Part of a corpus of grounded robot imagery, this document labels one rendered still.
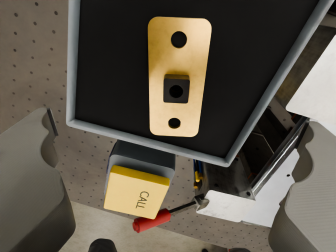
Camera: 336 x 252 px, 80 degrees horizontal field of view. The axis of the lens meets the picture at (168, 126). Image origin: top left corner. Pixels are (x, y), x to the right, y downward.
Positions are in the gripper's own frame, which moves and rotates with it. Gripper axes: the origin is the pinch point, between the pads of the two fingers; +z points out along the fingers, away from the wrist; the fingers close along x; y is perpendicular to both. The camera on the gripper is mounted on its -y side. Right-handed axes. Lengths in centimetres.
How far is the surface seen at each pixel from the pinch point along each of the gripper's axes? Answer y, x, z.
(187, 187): 64, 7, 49
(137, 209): 14.3, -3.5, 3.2
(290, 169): 22.0, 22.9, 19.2
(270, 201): 31.8, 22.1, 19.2
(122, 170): 9.1, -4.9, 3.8
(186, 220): 87, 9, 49
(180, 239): 234, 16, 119
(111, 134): 4.1, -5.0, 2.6
